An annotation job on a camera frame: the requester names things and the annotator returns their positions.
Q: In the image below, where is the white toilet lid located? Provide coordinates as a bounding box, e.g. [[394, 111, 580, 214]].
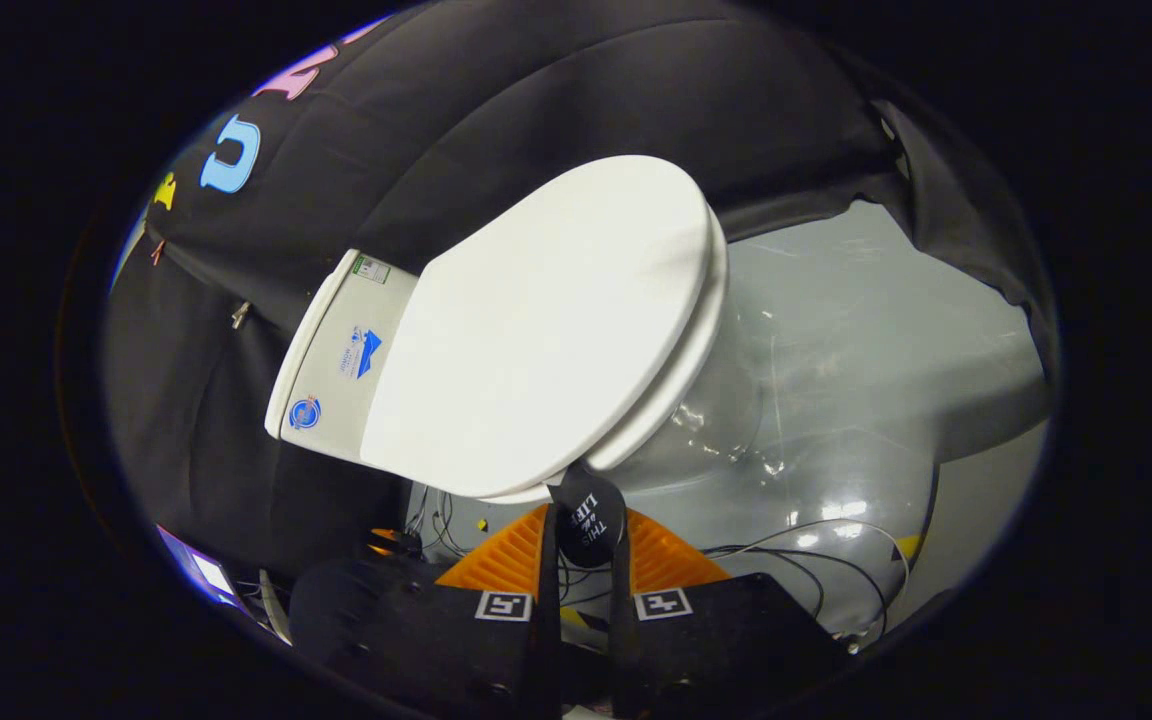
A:
[[359, 154, 716, 500]]

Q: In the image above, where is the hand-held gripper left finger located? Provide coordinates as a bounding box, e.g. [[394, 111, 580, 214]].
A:
[[292, 503, 564, 720]]

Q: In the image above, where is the white toilet seat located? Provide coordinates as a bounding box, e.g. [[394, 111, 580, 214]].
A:
[[481, 205, 732, 505]]

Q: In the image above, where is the computer monitor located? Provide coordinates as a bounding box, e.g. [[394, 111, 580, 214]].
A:
[[158, 525, 240, 609]]

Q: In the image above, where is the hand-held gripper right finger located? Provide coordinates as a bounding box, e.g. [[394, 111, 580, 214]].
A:
[[611, 506, 850, 720]]

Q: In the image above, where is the black backdrop cloth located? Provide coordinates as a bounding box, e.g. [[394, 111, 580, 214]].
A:
[[101, 0, 1063, 603]]

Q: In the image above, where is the black lid lifter handle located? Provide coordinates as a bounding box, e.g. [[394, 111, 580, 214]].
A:
[[546, 462, 629, 571]]

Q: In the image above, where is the white toilet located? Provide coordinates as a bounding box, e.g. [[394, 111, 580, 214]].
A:
[[264, 205, 773, 505]]

